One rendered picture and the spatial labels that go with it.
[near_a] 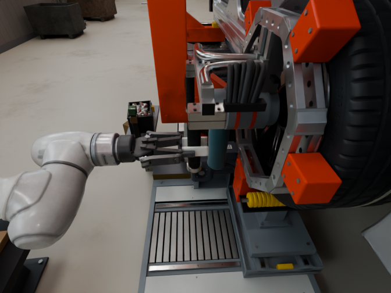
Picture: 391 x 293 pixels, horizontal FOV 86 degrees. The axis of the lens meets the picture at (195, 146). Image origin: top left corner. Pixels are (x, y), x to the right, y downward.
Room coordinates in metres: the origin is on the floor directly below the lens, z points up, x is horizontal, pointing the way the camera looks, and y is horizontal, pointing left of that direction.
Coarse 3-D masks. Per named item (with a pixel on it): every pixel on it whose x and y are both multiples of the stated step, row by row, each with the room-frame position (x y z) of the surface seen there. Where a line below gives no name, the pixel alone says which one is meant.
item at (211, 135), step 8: (208, 136) 0.74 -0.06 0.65; (216, 136) 0.70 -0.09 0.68; (224, 136) 0.70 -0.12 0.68; (208, 144) 0.73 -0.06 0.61; (216, 144) 0.70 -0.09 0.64; (224, 144) 0.70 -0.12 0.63; (216, 152) 0.70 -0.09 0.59; (224, 152) 0.71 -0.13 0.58; (208, 160) 0.73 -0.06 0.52; (216, 160) 0.70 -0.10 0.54; (224, 160) 0.72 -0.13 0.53; (216, 168) 0.70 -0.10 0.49; (232, 168) 0.71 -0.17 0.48
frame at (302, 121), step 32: (256, 32) 0.75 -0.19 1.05; (288, 32) 0.50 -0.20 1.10; (288, 64) 0.47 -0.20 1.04; (320, 64) 0.45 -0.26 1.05; (288, 96) 0.43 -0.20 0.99; (320, 96) 0.40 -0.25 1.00; (288, 128) 0.38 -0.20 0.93; (320, 128) 0.36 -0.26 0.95; (256, 160) 0.62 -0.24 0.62; (288, 192) 0.36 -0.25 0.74
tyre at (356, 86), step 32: (288, 0) 0.74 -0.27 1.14; (384, 0) 0.52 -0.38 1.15; (384, 32) 0.43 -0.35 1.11; (352, 64) 0.40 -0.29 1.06; (384, 64) 0.39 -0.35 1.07; (352, 96) 0.36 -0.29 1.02; (384, 96) 0.36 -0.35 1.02; (352, 128) 0.33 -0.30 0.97; (384, 128) 0.33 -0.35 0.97; (352, 160) 0.31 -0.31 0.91; (384, 160) 0.31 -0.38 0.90; (352, 192) 0.31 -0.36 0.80; (384, 192) 0.31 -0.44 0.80
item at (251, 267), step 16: (240, 224) 0.62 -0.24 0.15; (240, 240) 0.53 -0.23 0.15; (240, 256) 0.46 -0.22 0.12; (272, 256) 0.45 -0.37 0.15; (288, 256) 0.45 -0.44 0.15; (304, 256) 0.44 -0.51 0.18; (256, 272) 0.38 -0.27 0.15; (272, 272) 0.38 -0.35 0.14; (288, 272) 0.39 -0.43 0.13; (304, 272) 0.39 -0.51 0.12
